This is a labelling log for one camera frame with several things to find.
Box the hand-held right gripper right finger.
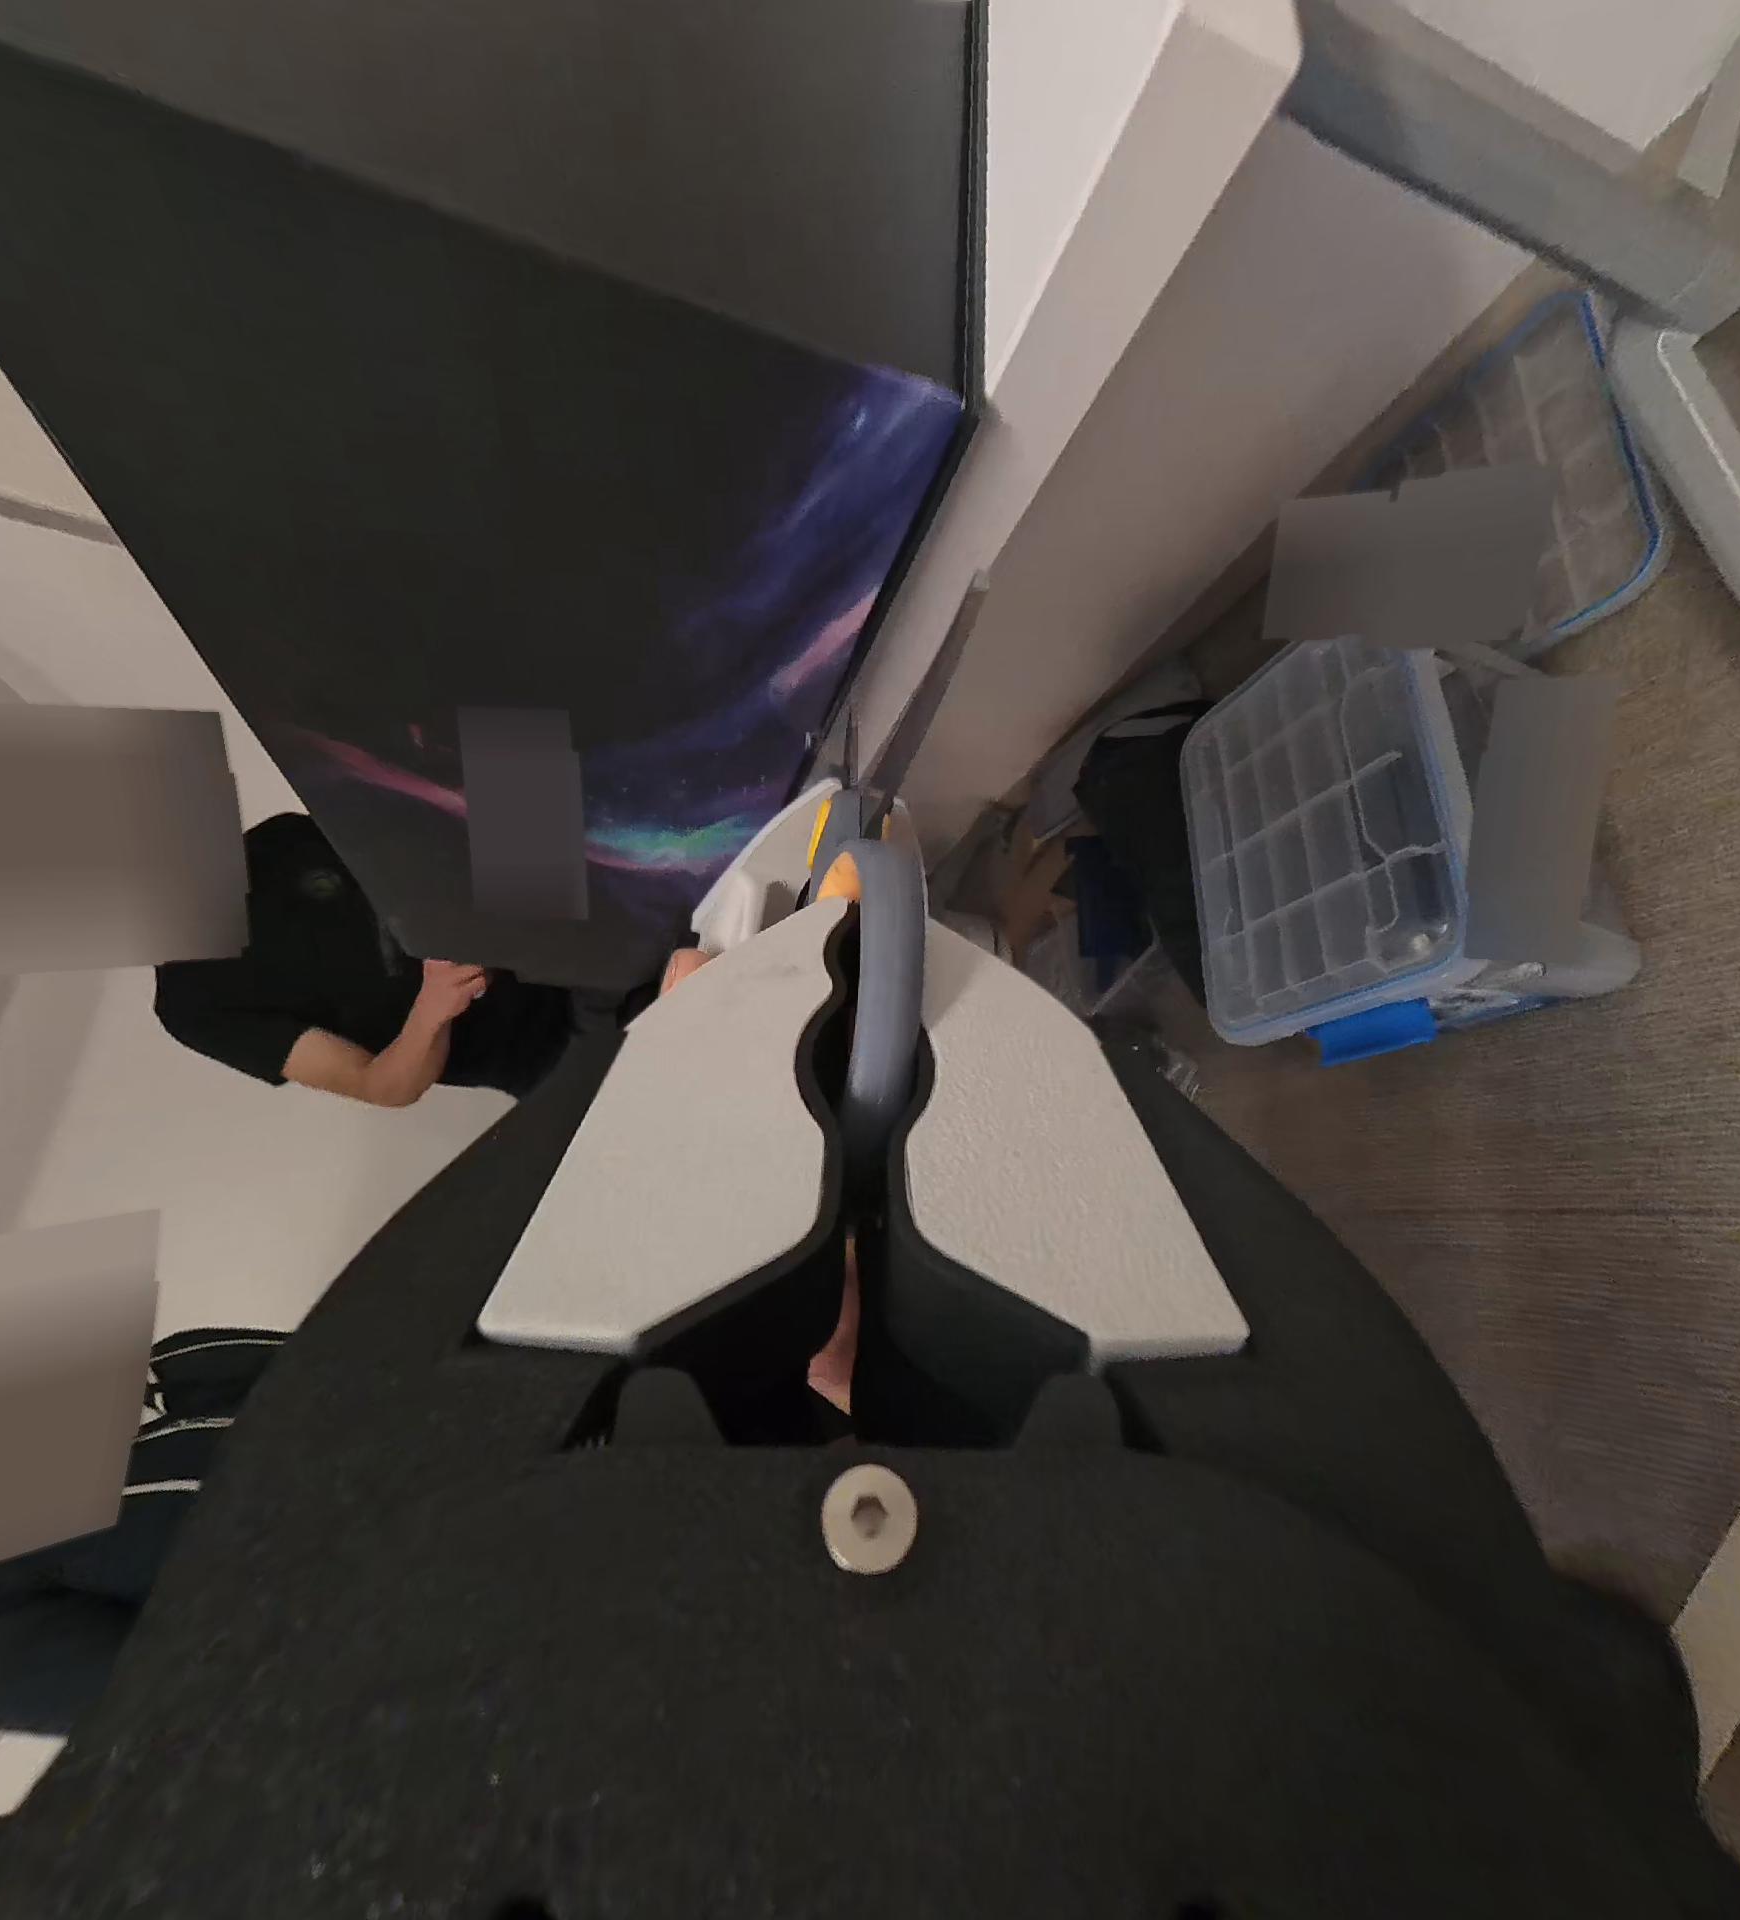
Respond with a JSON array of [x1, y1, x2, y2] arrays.
[[891, 898, 1252, 1362]]

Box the dark bag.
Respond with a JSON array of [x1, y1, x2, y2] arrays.
[[1073, 707, 1221, 1011]]

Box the grey orange scissors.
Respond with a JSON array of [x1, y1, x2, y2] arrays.
[[797, 702, 936, 1246]]

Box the dark striped cloth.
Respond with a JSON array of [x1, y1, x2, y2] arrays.
[[0, 1328, 290, 1774]]

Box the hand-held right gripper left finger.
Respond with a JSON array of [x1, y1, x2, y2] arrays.
[[478, 903, 855, 1347]]

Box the clear plastic organiser box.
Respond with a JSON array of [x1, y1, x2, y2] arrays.
[[1351, 291, 1679, 665], [1180, 639, 1645, 1069]]

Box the grey metal desk leg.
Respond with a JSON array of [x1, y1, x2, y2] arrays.
[[1283, 0, 1740, 684]]

